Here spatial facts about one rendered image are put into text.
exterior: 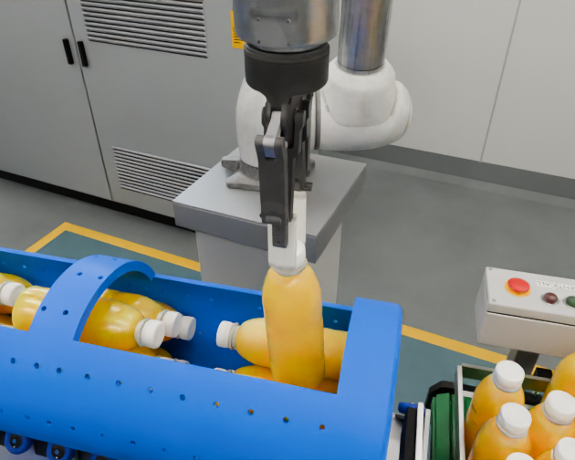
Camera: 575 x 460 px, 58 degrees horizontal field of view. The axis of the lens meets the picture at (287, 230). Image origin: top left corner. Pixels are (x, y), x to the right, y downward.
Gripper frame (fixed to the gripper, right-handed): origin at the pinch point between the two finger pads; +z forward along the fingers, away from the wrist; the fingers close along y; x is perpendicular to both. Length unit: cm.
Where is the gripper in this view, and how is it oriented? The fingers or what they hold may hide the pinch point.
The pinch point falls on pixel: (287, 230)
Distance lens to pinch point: 56.3
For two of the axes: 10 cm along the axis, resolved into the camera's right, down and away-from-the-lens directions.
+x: 9.7, 1.4, -2.0
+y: -2.4, 5.7, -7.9
